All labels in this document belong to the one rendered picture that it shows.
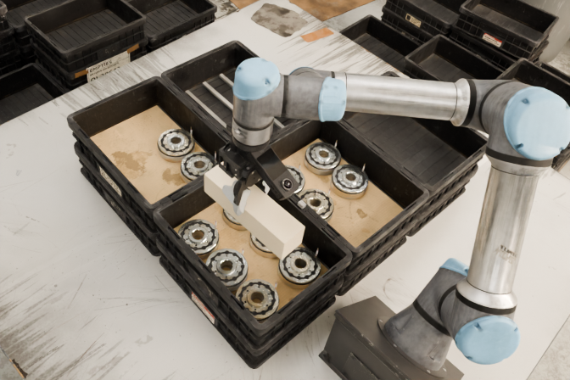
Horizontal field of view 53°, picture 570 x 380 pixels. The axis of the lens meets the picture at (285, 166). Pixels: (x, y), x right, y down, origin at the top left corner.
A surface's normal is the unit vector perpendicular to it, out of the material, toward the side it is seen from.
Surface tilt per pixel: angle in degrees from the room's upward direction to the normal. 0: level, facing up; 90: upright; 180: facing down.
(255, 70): 0
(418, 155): 0
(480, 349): 65
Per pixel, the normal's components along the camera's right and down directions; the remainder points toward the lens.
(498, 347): 0.05, 0.40
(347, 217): 0.11, -0.65
